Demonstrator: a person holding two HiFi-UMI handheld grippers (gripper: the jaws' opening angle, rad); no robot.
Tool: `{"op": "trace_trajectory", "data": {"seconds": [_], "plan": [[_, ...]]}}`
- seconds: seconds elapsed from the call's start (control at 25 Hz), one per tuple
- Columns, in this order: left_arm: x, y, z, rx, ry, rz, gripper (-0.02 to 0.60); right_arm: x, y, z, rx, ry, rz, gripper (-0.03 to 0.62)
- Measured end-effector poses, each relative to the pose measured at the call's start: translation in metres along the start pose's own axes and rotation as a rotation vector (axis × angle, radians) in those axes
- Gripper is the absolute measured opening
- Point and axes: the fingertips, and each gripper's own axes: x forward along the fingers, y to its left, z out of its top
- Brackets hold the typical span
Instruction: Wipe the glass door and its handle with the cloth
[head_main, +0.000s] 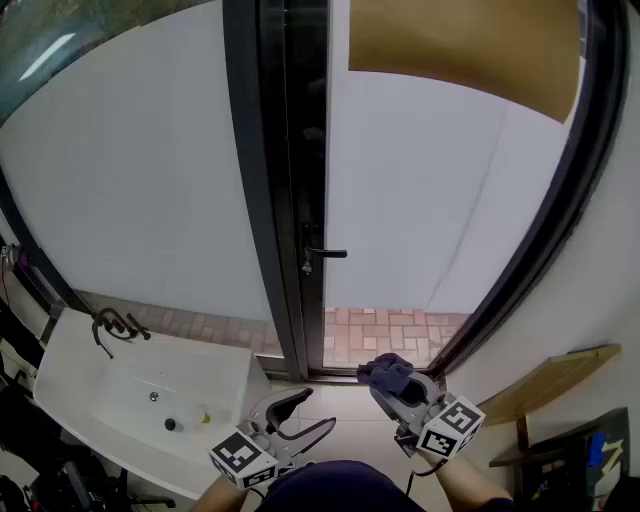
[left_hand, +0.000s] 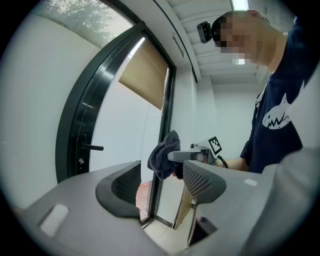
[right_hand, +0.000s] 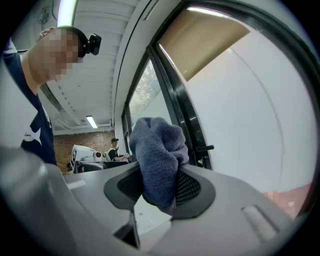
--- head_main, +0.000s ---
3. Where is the brown paper sheet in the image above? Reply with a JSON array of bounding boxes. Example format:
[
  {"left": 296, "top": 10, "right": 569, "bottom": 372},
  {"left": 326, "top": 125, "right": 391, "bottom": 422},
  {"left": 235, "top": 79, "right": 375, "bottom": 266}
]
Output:
[{"left": 348, "top": 0, "right": 584, "bottom": 125}]

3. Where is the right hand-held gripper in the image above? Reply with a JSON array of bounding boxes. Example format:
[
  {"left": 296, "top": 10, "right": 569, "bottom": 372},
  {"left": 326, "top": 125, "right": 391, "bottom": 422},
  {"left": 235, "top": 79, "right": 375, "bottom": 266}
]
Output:
[{"left": 369, "top": 372, "right": 486, "bottom": 459}]

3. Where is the black faucet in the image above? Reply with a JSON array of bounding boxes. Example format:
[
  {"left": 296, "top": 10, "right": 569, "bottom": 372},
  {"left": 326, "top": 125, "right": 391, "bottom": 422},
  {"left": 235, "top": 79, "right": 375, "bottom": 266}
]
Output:
[{"left": 91, "top": 307, "right": 152, "bottom": 360}]

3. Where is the person's navy t-shirt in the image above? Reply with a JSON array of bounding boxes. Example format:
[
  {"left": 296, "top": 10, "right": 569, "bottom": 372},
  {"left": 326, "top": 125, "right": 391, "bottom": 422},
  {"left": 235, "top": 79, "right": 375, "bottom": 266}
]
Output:
[{"left": 259, "top": 459, "right": 519, "bottom": 512}]

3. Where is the white sink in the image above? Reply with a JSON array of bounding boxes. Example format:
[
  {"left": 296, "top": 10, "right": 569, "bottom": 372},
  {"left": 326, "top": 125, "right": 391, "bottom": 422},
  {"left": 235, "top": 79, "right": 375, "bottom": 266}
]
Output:
[{"left": 32, "top": 307, "right": 274, "bottom": 501}]

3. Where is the black side table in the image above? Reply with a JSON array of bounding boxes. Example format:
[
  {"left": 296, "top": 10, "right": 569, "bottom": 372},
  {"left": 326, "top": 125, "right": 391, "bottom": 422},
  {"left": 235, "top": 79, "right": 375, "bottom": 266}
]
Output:
[{"left": 488, "top": 407, "right": 632, "bottom": 512}]

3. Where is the blue item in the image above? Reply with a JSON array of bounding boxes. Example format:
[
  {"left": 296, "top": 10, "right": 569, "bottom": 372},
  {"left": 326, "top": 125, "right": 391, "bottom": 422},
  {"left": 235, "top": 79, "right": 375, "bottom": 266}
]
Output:
[{"left": 587, "top": 432, "right": 608, "bottom": 469}]

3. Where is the clear bottle with dark cap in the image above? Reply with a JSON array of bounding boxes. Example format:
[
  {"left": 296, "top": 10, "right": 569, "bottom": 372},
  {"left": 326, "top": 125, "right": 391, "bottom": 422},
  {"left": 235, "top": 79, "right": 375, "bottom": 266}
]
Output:
[{"left": 163, "top": 407, "right": 212, "bottom": 433}]

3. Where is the person's left forearm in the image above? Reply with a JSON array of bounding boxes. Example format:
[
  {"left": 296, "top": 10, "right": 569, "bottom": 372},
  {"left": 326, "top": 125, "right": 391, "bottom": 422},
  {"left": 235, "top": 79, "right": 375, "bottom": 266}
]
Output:
[{"left": 189, "top": 474, "right": 251, "bottom": 512}]

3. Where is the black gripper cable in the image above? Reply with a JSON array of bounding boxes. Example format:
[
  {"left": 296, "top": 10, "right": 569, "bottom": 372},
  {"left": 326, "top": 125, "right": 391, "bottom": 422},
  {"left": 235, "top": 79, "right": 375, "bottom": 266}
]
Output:
[{"left": 406, "top": 457, "right": 450, "bottom": 501}]

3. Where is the purple cleaning cloth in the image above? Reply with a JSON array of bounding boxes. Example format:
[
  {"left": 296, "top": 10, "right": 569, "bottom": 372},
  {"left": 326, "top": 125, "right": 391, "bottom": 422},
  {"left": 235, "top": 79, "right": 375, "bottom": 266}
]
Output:
[{"left": 355, "top": 352, "right": 415, "bottom": 396}]

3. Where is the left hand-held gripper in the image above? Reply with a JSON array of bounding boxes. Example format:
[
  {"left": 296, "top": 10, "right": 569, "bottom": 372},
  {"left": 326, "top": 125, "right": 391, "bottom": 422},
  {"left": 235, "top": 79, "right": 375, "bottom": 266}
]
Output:
[{"left": 207, "top": 387, "right": 337, "bottom": 491}]

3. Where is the person's right forearm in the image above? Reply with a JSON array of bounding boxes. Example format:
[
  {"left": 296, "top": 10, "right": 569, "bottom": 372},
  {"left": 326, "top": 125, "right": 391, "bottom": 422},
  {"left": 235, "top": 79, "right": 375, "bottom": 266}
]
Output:
[{"left": 414, "top": 448, "right": 516, "bottom": 512}]

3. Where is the black framed glass door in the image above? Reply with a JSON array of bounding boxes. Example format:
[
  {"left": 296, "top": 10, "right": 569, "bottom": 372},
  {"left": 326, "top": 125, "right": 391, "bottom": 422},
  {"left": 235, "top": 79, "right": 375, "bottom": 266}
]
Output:
[{"left": 259, "top": 0, "right": 631, "bottom": 384}]

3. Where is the black door handle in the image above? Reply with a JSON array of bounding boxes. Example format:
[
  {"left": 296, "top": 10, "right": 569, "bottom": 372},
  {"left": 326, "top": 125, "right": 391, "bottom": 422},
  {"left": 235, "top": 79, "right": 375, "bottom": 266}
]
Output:
[{"left": 299, "top": 222, "right": 348, "bottom": 261}]

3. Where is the black framed glass window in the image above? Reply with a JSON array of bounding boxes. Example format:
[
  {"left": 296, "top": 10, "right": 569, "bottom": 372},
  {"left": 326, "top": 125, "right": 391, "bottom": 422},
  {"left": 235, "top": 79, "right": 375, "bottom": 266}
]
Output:
[{"left": 0, "top": 0, "right": 301, "bottom": 381}]

